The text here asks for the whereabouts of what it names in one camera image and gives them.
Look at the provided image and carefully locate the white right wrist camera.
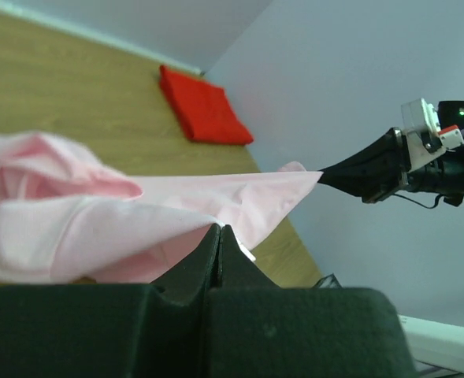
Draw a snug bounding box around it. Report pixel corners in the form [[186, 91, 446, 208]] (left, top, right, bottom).
[[401, 98, 464, 172]]

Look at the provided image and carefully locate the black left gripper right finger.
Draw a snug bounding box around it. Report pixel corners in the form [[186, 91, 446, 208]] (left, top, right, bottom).
[[203, 227, 417, 377]]

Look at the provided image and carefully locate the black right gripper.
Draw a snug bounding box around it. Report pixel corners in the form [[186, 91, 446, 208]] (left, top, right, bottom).
[[320, 100, 464, 207]]

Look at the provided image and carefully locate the folded red t shirt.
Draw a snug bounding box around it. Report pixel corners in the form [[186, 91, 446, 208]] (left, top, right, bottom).
[[159, 65, 254, 146]]

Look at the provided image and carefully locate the light pink t shirt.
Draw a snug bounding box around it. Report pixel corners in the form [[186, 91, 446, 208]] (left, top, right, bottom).
[[0, 132, 321, 284]]

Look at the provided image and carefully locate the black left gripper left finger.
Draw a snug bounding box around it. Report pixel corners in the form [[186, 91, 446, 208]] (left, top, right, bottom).
[[0, 225, 221, 377]]

